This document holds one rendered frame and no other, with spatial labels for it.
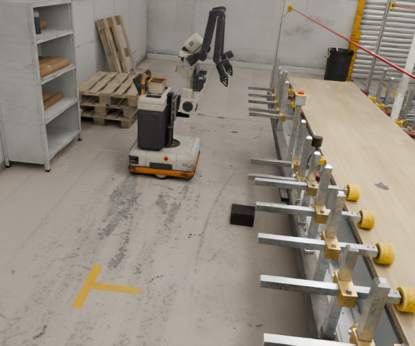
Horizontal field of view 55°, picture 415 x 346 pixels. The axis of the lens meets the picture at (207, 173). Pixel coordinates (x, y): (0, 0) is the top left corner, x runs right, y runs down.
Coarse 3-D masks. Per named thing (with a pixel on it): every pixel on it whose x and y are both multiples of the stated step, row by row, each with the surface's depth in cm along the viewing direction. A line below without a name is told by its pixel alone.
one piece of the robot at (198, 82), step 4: (196, 68) 367; (196, 72) 369; (200, 72) 380; (204, 72) 381; (208, 72) 388; (196, 76) 368; (200, 76) 368; (204, 76) 368; (192, 80) 371; (196, 80) 370; (200, 80) 370; (204, 80) 395; (196, 84) 372; (200, 84) 372; (196, 88) 373; (200, 88) 373
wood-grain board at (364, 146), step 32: (320, 96) 389; (352, 96) 399; (320, 128) 299; (352, 128) 305; (384, 128) 312; (352, 160) 248; (384, 160) 252; (384, 192) 211; (352, 224) 183; (384, 224) 182
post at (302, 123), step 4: (300, 120) 242; (304, 120) 240; (300, 124) 241; (304, 124) 241; (300, 128) 242; (304, 128) 242; (300, 132) 243; (304, 132) 243; (300, 136) 244; (296, 140) 247; (300, 140) 245; (296, 144) 246; (300, 144) 246; (296, 148) 248; (300, 148) 247; (296, 152) 249; (296, 156) 250; (292, 172) 255
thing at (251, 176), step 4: (248, 176) 227; (252, 176) 227; (256, 176) 227; (260, 176) 226; (264, 176) 227; (268, 176) 227; (272, 176) 227; (276, 176) 228; (280, 176) 228; (252, 180) 228; (284, 180) 226; (288, 180) 226; (292, 180) 226; (296, 180) 226
